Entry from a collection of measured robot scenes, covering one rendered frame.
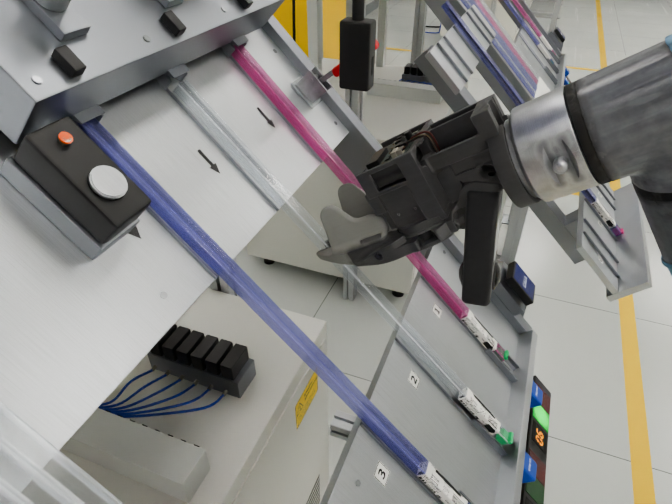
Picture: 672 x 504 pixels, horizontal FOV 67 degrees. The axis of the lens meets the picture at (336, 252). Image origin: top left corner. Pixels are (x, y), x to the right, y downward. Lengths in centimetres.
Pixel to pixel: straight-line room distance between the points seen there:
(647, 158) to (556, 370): 142
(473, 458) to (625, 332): 145
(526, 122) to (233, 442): 56
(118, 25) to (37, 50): 7
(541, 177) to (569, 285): 174
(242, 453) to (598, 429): 115
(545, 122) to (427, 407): 31
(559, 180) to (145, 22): 33
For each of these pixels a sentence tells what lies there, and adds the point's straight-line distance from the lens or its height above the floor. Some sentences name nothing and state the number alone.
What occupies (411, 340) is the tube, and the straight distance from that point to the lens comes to 54.
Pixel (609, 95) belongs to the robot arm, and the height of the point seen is 113.
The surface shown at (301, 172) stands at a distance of 55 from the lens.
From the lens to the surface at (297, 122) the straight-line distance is 58.
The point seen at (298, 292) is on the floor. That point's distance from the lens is 189.
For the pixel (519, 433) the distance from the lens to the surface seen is 65.
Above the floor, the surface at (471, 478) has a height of 75.
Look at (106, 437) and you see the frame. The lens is 75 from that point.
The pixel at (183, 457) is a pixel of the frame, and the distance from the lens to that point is 70.
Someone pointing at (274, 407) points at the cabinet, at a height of 62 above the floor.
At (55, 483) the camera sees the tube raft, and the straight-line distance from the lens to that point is 33.
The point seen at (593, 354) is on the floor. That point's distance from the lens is 187.
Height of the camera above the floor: 124
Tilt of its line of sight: 37 degrees down
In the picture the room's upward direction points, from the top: straight up
